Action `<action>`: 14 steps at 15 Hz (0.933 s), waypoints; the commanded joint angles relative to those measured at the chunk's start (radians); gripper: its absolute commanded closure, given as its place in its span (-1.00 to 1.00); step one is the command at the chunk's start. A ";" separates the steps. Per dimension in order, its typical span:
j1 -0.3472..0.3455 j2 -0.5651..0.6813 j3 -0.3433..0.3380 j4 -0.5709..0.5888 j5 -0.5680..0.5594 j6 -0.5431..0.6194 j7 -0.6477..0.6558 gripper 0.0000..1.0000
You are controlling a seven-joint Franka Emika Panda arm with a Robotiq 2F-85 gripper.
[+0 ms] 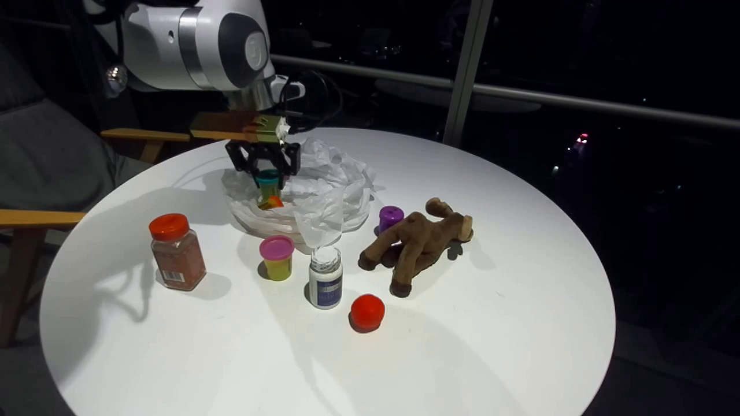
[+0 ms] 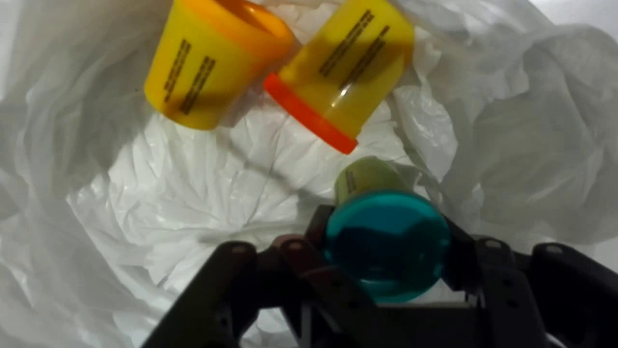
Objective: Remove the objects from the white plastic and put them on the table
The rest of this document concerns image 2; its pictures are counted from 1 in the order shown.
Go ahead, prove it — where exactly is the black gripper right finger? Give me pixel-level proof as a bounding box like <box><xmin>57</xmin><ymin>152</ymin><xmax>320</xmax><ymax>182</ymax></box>
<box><xmin>411</xmin><ymin>217</ymin><xmax>618</xmax><ymax>348</ymax></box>

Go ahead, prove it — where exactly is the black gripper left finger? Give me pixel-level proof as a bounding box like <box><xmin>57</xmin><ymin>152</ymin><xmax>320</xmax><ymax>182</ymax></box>
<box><xmin>140</xmin><ymin>204</ymin><xmax>388</xmax><ymax>348</ymax></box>

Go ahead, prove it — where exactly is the yellow tub teal lid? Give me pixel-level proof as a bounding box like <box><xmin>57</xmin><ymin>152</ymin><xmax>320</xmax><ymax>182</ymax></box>
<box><xmin>322</xmin><ymin>155</ymin><xmax>453</xmax><ymax>306</ymax></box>

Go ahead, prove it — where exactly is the white plastic bag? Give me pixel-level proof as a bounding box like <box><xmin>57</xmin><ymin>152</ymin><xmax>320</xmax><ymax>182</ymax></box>
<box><xmin>0</xmin><ymin>0</ymin><xmax>618</xmax><ymax>348</ymax></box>

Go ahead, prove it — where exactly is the yellow tub red-orange lid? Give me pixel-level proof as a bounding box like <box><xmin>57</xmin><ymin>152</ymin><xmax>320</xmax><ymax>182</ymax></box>
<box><xmin>260</xmin><ymin>0</ymin><xmax>417</xmax><ymax>157</ymax></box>

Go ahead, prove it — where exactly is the yellow tub light orange lid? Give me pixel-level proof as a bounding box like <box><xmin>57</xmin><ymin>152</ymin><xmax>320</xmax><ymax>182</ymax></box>
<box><xmin>142</xmin><ymin>0</ymin><xmax>299</xmax><ymax>132</ymax></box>

